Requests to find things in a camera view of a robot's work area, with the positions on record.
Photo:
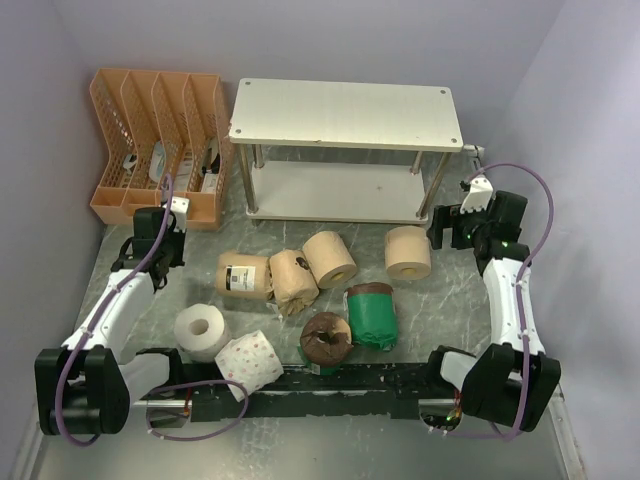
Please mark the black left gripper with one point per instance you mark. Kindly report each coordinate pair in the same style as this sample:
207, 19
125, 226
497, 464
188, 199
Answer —
179, 237

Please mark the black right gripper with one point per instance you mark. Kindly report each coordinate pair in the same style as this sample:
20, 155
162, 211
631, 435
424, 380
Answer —
446, 216

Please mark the beige paper towel roll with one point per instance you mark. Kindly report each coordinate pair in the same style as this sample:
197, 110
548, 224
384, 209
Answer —
407, 253
330, 261

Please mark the plain white paper roll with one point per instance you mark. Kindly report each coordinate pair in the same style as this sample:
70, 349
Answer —
201, 332

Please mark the green paper roll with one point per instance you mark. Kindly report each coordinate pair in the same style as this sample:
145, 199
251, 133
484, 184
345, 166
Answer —
372, 315

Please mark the white red-dotted paper roll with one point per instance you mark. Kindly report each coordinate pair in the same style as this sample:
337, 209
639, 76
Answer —
250, 362

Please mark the brown-topped green roll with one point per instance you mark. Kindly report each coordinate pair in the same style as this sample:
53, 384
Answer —
326, 340

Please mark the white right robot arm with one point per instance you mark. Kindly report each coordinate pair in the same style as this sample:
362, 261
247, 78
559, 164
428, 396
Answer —
512, 381

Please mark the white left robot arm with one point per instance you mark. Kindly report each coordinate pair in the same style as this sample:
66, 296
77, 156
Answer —
83, 387

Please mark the white two-tier shelf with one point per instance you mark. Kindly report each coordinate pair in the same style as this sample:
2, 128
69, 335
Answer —
418, 119

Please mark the brown wrapped roll with label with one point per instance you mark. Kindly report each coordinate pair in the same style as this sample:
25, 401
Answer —
244, 276

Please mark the orange plastic file organizer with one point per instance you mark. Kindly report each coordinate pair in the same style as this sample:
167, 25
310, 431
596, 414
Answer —
156, 123

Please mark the brown paper wrapped roll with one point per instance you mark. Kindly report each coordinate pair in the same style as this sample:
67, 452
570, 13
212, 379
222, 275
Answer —
294, 285

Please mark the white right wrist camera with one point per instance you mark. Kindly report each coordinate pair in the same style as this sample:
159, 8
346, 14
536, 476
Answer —
478, 197

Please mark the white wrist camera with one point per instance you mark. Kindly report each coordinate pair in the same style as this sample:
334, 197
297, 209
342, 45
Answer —
178, 217
478, 197

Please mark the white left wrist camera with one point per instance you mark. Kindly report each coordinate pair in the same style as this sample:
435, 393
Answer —
178, 217

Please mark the white wall bracket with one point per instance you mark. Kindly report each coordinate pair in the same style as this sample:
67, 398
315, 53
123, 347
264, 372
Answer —
474, 150

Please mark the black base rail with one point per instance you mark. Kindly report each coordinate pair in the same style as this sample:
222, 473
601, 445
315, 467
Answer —
404, 391

